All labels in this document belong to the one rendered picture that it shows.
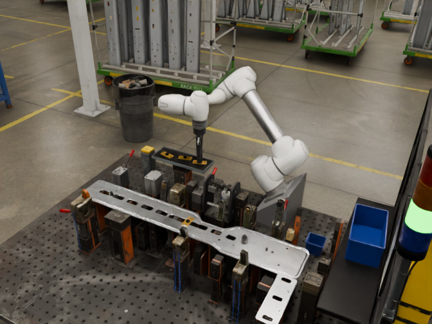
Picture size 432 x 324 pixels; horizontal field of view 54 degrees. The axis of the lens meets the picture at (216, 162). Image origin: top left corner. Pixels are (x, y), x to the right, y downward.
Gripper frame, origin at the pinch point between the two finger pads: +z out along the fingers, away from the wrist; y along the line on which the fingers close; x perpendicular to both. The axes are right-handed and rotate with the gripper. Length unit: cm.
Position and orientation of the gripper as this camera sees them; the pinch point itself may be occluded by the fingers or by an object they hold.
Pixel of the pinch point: (199, 157)
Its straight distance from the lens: 253.3
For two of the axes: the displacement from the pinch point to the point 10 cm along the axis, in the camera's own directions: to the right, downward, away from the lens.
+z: -0.2, 8.5, 5.3
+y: -1.2, 5.3, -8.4
